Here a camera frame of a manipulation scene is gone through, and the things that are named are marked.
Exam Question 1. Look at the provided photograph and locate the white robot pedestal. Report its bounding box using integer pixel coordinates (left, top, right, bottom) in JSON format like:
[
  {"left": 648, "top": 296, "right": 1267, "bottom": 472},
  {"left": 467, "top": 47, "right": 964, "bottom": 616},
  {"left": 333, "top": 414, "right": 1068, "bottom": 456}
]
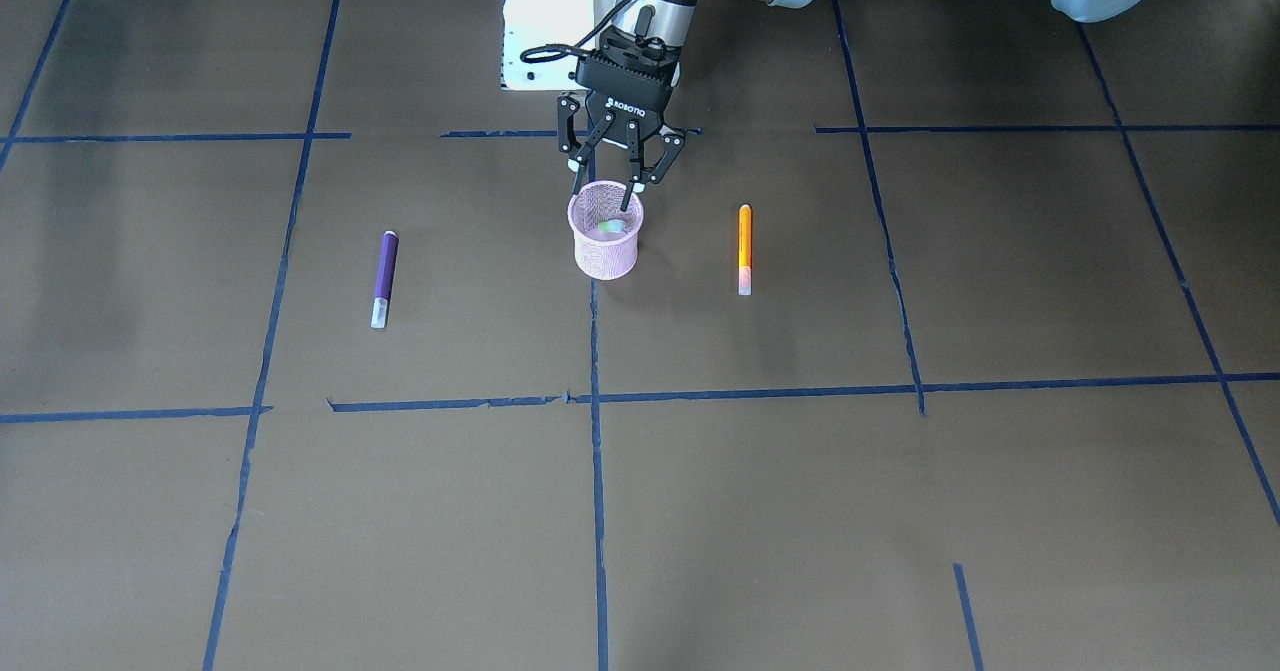
[{"left": 500, "top": 0, "right": 618, "bottom": 93}]

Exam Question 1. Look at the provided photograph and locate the orange highlighter pen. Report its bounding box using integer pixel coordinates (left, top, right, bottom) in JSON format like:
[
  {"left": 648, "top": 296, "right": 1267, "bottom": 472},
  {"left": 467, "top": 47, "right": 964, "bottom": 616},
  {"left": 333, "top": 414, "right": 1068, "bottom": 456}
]
[{"left": 737, "top": 204, "right": 753, "bottom": 296}]

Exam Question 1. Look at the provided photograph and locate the purple highlighter pen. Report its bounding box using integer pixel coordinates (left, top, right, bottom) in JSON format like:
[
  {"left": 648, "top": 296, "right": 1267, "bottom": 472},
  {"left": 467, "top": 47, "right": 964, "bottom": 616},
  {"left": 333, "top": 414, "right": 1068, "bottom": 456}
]
[{"left": 370, "top": 230, "right": 399, "bottom": 330}]

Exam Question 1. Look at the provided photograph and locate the pink mesh pen holder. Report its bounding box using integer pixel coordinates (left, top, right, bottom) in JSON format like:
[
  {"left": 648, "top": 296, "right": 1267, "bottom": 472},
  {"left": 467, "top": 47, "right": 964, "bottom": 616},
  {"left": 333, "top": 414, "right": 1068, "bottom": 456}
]
[{"left": 566, "top": 181, "right": 645, "bottom": 282}]

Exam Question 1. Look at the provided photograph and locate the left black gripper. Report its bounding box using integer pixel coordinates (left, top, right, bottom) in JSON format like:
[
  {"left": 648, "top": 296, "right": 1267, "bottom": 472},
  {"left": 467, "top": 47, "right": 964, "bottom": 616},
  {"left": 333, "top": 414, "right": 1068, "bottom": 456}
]
[{"left": 556, "top": 29, "right": 687, "bottom": 213}]

